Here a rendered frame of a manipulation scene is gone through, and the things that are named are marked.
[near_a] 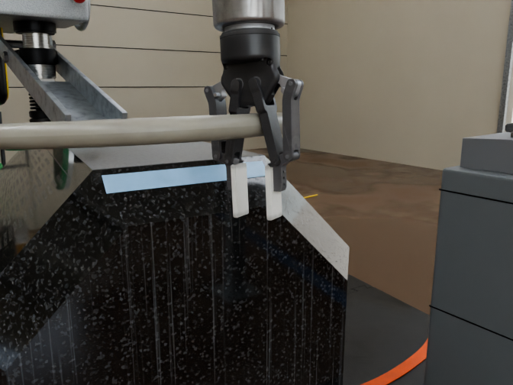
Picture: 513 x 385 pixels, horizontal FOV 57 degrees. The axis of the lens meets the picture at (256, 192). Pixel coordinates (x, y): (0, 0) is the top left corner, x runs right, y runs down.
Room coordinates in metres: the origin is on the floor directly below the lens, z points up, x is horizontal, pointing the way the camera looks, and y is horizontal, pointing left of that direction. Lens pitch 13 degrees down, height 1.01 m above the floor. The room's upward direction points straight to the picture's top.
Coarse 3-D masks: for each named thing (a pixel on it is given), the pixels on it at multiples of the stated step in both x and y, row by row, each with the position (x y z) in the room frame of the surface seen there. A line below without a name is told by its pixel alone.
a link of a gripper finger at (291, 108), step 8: (288, 80) 0.58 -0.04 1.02; (296, 80) 0.58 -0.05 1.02; (288, 88) 0.58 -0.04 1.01; (296, 88) 0.58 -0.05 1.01; (288, 96) 0.58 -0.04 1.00; (296, 96) 0.59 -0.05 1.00; (288, 104) 0.58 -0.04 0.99; (296, 104) 0.59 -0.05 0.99; (288, 112) 0.58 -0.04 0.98; (296, 112) 0.59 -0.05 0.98; (288, 120) 0.58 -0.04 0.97; (296, 120) 0.59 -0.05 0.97; (288, 128) 0.57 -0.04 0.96; (296, 128) 0.58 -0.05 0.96; (288, 136) 0.57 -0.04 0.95; (296, 136) 0.58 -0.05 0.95; (288, 144) 0.57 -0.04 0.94; (296, 144) 0.58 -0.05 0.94; (288, 152) 0.57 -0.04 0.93; (288, 160) 0.57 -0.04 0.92
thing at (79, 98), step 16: (0, 48) 1.36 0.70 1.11; (16, 64) 1.20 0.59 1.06; (64, 64) 1.26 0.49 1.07; (32, 80) 1.08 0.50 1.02; (80, 80) 1.16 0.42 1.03; (32, 96) 1.09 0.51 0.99; (48, 96) 0.98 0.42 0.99; (64, 96) 1.12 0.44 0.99; (80, 96) 1.14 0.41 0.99; (96, 96) 1.07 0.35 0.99; (48, 112) 0.99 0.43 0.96; (64, 112) 0.90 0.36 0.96; (80, 112) 1.04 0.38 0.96; (96, 112) 1.06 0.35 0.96; (112, 112) 1.00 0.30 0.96
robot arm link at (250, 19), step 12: (216, 0) 0.60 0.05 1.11; (228, 0) 0.58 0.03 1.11; (240, 0) 0.58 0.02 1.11; (252, 0) 0.58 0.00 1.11; (264, 0) 0.58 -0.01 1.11; (276, 0) 0.59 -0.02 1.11; (216, 12) 0.60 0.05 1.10; (228, 12) 0.58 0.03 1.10; (240, 12) 0.58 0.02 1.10; (252, 12) 0.58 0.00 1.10; (264, 12) 0.58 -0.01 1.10; (276, 12) 0.59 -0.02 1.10; (216, 24) 0.60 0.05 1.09; (228, 24) 0.60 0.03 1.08; (240, 24) 0.59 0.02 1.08; (252, 24) 0.59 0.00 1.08; (264, 24) 0.60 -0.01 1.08; (276, 24) 0.61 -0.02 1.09
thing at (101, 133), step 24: (96, 120) 0.53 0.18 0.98; (120, 120) 0.53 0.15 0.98; (144, 120) 0.53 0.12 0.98; (168, 120) 0.54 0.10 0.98; (192, 120) 0.55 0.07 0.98; (216, 120) 0.56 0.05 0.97; (240, 120) 0.58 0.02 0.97; (0, 144) 0.54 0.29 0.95; (24, 144) 0.53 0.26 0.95; (48, 144) 0.52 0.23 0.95; (72, 144) 0.52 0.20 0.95; (96, 144) 0.52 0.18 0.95; (120, 144) 0.52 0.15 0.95; (144, 144) 0.53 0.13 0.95
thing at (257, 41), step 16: (224, 32) 0.60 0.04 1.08; (240, 32) 0.58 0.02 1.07; (256, 32) 0.58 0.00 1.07; (272, 32) 0.59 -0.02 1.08; (224, 48) 0.60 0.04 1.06; (240, 48) 0.58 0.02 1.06; (256, 48) 0.58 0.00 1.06; (272, 48) 0.59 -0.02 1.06; (224, 64) 0.63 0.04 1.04; (240, 64) 0.61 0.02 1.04; (256, 64) 0.60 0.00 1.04; (272, 64) 0.59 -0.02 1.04; (224, 80) 0.62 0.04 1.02; (272, 80) 0.59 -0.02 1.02; (240, 96) 0.61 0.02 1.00; (272, 96) 0.60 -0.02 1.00
